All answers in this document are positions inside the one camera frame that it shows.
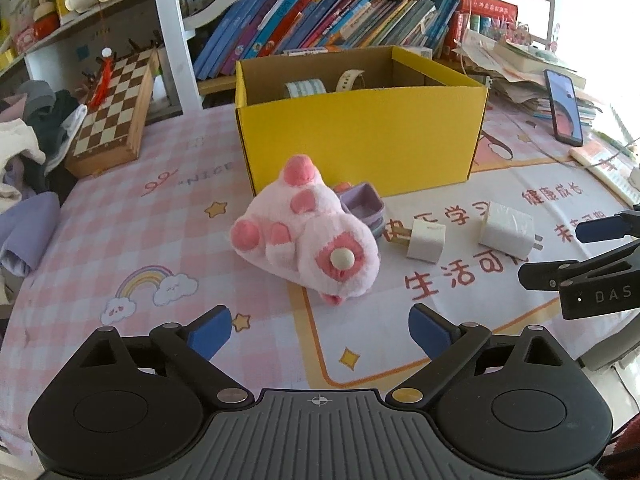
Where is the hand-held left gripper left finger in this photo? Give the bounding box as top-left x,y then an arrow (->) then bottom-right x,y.
57,305 -> 253,411

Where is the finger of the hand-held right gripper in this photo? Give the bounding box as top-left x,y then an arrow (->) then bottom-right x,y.
517,239 -> 640,292
575,209 -> 640,244

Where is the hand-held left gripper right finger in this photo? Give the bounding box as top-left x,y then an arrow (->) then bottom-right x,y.
385,304 -> 583,406

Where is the large white charger plug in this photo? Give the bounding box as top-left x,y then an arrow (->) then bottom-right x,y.
479,201 -> 543,261

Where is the small white charger block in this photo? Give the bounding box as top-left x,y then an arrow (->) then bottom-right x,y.
397,220 -> 447,262

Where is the pink plush toy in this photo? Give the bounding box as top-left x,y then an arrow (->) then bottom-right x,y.
230,154 -> 382,307

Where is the small purple container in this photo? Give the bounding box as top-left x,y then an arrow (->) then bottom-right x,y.
332,182 -> 386,238

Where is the yellow cardboard box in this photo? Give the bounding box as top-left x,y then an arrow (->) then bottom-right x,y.
234,45 -> 490,198

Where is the white tape roll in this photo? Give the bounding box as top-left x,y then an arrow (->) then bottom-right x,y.
284,78 -> 328,100

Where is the beige wristwatch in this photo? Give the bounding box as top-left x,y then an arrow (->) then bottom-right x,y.
334,68 -> 366,93

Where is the orange and white booklet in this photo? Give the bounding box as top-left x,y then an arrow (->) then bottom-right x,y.
570,140 -> 640,206

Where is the pink printed tablecloth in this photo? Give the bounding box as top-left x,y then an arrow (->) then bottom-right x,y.
0,95 -> 640,446

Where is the black smartphone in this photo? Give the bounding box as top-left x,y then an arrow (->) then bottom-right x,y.
544,69 -> 584,147

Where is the stack of papers and books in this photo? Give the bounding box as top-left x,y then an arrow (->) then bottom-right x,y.
452,30 -> 606,126

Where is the lavender garment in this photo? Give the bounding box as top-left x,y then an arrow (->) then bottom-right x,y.
0,192 -> 62,281

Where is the pink dried flower bunch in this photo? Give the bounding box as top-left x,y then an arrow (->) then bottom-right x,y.
492,17 -> 533,46

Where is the wooden chessboard box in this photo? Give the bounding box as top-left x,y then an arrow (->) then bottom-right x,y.
64,47 -> 162,178

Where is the thick red book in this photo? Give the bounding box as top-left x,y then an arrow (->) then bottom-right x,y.
457,0 -> 518,23

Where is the dark garment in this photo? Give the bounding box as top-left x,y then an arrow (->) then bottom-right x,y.
22,90 -> 88,176

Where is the white garment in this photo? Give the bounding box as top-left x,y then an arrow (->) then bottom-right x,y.
0,117 -> 48,198

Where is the red tassel ornament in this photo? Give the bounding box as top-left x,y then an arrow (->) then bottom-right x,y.
86,47 -> 117,111

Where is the grey garment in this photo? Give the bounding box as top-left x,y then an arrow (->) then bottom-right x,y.
15,80 -> 57,111

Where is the white bookshelf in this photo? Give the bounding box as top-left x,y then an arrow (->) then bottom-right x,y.
0,0 -> 558,111

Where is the row of slanted colourful books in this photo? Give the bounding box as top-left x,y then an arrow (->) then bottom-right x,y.
192,0 -> 461,81

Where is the red box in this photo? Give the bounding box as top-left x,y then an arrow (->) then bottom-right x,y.
12,7 -> 61,53

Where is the white charging cable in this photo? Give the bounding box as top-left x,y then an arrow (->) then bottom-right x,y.
452,0 -> 581,163

